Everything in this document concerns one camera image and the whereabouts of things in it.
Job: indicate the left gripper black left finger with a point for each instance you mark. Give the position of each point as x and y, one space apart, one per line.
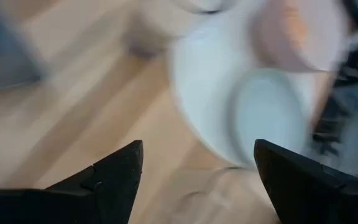
113 186

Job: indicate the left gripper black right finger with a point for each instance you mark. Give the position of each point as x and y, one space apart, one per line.
303 193

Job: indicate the pink ceramic bowl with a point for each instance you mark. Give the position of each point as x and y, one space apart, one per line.
275 37

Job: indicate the blue cereal box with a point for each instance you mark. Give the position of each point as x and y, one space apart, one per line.
5 59

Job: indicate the clear glass of milk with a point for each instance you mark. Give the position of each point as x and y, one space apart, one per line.
157 28

